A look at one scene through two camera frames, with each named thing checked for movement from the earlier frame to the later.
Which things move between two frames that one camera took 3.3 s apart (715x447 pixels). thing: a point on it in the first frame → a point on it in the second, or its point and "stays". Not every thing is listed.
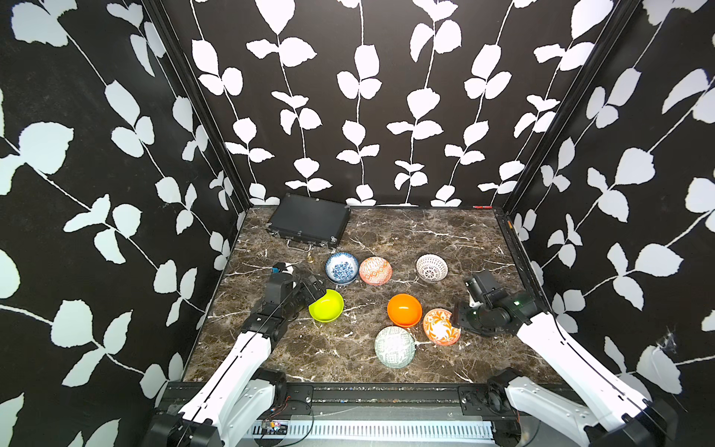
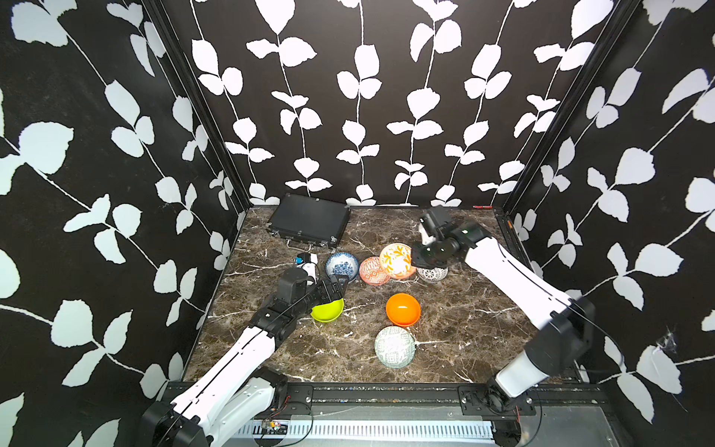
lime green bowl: [328, 307] stays
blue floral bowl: [342, 267] stays
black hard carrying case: [306, 221] stays
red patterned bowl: [375, 271] stays
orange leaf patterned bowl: [438, 328] → [396, 260]
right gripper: [458, 318] → [417, 261]
